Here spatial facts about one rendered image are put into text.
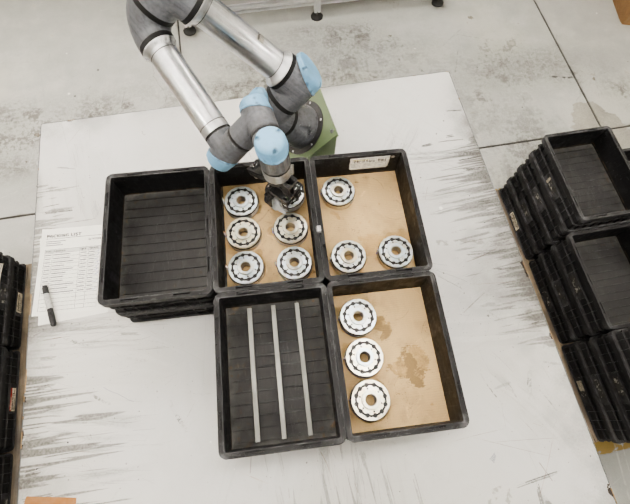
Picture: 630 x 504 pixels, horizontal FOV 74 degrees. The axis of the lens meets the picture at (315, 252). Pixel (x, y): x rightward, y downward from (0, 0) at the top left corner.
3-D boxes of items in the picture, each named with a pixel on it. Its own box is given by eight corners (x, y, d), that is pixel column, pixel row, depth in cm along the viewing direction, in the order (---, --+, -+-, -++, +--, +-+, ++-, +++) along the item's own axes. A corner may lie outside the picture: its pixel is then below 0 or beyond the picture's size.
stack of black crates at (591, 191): (496, 189, 215) (542, 134, 174) (551, 181, 218) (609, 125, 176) (524, 262, 201) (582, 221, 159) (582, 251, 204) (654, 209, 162)
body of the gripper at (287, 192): (287, 212, 118) (283, 194, 107) (264, 195, 120) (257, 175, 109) (304, 193, 120) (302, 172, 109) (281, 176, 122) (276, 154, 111)
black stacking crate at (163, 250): (122, 194, 135) (107, 175, 124) (216, 186, 137) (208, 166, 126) (116, 316, 120) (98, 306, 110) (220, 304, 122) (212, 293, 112)
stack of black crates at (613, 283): (525, 262, 201) (567, 233, 170) (584, 252, 204) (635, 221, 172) (558, 345, 187) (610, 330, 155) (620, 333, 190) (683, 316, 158)
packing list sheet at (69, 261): (36, 231, 141) (35, 230, 141) (107, 220, 143) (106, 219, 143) (31, 326, 130) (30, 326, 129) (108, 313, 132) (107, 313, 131)
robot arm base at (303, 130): (284, 118, 155) (264, 109, 147) (315, 98, 146) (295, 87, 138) (289, 155, 151) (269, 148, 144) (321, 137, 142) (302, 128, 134)
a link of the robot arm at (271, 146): (279, 117, 96) (292, 147, 93) (284, 143, 106) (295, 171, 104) (246, 128, 95) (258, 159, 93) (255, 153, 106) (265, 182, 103)
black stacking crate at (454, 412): (324, 294, 124) (326, 282, 114) (422, 283, 126) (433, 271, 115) (343, 440, 110) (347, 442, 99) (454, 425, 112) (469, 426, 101)
